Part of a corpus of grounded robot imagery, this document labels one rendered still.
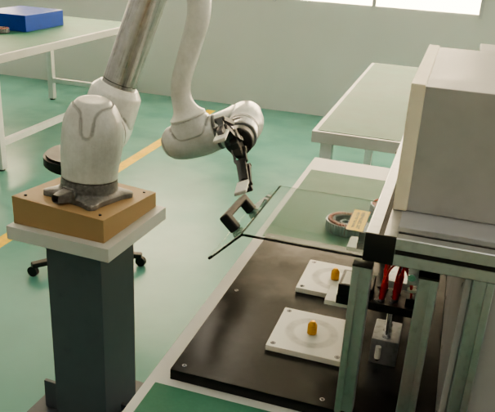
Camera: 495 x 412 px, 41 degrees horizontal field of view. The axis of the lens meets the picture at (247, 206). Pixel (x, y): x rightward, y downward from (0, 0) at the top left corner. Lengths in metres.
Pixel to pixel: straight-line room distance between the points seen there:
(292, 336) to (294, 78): 4.91
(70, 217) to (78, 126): 0.24
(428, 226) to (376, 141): 1.78
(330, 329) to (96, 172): 0.78
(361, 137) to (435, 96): 1.79
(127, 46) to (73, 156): 0.36
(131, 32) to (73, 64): 5.09
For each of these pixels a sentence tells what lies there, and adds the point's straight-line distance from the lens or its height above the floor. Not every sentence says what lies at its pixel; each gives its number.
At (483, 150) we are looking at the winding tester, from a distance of 1.05.
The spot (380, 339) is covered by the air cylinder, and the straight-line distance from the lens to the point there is 1.29.
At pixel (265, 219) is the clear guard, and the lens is 1.12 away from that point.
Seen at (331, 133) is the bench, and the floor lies 0.75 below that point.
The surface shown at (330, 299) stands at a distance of 1.27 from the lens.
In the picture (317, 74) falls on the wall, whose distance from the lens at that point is 6.06.
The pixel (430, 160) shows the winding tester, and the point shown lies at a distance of 1.06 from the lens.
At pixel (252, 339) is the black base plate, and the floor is 0.77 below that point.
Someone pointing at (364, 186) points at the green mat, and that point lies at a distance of 2.24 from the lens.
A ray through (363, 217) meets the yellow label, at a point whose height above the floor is 1.07.
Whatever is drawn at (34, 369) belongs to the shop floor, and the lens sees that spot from 2.61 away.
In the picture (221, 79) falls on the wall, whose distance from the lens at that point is 6.33.
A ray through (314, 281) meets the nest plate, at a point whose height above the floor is 0.78.
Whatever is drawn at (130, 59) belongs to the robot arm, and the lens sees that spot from 1.95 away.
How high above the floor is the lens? 1.51
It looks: 22 degrees down
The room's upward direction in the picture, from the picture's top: 3 degrees clockwise
